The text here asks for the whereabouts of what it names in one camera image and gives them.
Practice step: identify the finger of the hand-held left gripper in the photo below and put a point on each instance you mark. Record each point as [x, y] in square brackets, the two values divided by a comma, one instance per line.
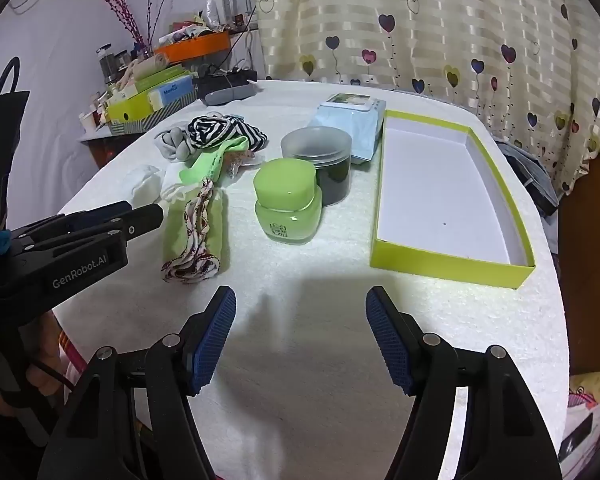
[145, 220]
[105, 212]

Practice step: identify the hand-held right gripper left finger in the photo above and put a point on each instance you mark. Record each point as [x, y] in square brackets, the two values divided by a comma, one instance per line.
[212, 340]

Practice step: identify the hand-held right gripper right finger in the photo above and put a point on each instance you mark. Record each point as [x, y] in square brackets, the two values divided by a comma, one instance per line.
[387, 340]

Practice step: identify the pale sock thin stripes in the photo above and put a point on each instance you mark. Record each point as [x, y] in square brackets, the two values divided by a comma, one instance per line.
[175, 145]

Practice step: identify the bright green cloth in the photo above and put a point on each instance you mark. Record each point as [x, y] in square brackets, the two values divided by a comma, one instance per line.
[207, 162]

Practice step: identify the yellow-green cardboard box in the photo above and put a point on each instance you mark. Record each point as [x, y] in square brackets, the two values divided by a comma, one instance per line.
[430, 200]

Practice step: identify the wooden cabinet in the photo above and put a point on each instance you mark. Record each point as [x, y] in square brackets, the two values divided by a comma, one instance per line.
[102, 150]

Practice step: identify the pale green cloth patterned trim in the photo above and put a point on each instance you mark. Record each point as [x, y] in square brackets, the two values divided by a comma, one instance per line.
[217, 230]

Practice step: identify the grey striped tray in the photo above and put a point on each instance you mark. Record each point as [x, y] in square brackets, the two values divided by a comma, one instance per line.
[145, 122]

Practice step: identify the group of small bottles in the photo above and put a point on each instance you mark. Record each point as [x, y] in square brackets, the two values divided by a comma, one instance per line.
[90, 115]

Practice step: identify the lime green carton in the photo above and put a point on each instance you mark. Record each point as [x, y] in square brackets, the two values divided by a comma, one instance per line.
[127, 107]

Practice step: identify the clear packet with red print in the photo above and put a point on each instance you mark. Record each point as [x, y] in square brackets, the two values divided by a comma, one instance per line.
[242, 162]

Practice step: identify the black white striped sock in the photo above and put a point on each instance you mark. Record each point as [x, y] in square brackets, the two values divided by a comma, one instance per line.
[215, 130]

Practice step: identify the blue tissue pack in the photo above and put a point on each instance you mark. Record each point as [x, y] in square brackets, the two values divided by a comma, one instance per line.
[172, 91]

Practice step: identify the green glass cream jar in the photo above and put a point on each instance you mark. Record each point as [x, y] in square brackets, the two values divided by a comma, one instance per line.
[285, 190]

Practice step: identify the flat green box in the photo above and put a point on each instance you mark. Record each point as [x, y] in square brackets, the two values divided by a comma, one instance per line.
[162, 77]

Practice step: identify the glass jar with black lid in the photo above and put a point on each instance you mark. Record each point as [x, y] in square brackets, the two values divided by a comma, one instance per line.
[105, 60]

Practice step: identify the beige rolled cloth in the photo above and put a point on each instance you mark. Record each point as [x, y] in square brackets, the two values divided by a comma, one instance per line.
[147, 66]

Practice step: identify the grey black headset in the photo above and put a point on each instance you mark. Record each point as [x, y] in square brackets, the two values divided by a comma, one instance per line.
[230, 92]

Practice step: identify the orange plastic tray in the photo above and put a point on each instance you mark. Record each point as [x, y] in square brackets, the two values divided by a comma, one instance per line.
[195, 49]

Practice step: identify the dark jar with frosted lid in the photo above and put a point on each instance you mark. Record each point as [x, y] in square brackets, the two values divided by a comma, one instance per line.
[315, 147]

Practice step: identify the clutter of small packets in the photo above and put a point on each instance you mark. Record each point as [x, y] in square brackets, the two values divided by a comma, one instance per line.
[190, 30]

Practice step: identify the purple dried branches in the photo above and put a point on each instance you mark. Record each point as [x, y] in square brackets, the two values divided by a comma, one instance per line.
[125, 15]

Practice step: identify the wooden wardrobe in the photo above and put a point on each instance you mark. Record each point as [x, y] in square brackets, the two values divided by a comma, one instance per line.
[590, 260]

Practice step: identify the dark grey bag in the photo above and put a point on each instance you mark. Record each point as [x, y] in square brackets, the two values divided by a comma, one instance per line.
[530, 175]

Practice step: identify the pale blue wet wipes pack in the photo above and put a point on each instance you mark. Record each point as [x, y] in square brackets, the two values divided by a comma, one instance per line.
[345, 120]

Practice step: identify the cream curtain with heart print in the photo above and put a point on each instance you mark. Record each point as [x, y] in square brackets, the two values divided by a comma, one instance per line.
[430, 35]

